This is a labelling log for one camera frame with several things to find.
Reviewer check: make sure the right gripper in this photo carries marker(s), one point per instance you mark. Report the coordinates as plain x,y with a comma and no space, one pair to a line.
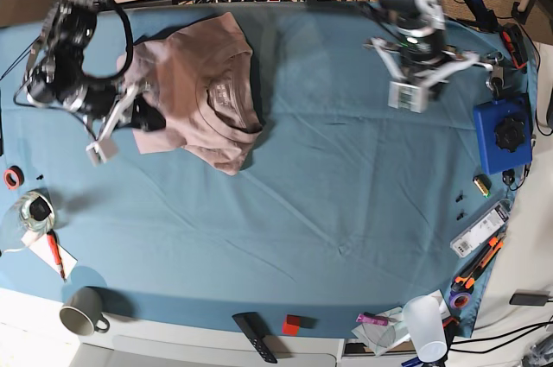
143,117

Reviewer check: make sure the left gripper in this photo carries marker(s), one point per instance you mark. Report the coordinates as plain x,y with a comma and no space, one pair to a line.
420,66

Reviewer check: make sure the pink t-shirt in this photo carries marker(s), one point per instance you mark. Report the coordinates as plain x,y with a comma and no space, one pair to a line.
199,80

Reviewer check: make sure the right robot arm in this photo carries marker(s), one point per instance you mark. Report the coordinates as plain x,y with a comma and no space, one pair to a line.
54,78

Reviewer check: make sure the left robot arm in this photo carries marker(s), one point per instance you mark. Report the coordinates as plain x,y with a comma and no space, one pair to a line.
419,17

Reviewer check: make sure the blue black clamp tool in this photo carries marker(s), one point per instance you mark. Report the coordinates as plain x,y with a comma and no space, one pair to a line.
484,19

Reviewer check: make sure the silver carabiner keys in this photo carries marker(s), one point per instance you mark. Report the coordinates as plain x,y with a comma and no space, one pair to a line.
495,80

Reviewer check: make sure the orange black hand tool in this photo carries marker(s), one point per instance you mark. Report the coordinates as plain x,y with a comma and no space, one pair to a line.
513,40

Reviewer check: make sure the blue plastic box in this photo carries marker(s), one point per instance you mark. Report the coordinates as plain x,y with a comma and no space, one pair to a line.
486,116

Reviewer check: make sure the black knob gear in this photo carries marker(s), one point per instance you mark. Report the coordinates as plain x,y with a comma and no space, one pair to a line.
510,134

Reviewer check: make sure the yellow green battery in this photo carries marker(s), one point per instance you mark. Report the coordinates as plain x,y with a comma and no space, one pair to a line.
483,184

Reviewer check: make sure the clear tape roll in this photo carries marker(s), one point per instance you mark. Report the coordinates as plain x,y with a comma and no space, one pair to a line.
34,212

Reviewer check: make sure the red tape roll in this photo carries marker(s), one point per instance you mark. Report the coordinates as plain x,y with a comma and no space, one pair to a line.
13,177

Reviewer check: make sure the red pen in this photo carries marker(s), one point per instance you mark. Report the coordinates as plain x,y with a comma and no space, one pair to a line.
55,249

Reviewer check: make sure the white paper note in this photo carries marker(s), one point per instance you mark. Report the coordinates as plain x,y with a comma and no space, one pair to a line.
48,249

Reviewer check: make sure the blue table cloth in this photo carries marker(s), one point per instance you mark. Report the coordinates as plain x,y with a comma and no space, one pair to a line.
345,204

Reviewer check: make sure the clear plastic bit case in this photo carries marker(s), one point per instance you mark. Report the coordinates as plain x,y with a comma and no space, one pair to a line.
482,229

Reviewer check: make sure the grey ceramic mug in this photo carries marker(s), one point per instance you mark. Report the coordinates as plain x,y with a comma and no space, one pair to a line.
83,315

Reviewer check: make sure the orange black utility knife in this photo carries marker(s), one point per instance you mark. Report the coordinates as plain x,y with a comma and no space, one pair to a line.
464,281

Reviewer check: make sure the black remote control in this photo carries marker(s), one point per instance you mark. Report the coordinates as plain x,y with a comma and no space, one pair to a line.
246,325

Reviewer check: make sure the purple tape roll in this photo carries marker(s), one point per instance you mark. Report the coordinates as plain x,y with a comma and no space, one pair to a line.
459,300

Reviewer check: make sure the red cube block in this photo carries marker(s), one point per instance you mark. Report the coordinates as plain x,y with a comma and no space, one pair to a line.
291,325

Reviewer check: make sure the frosted plastic cup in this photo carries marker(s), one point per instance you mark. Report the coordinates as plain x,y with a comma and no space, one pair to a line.
423,320

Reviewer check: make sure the purple marker pen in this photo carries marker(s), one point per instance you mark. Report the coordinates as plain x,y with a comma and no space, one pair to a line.
371,319

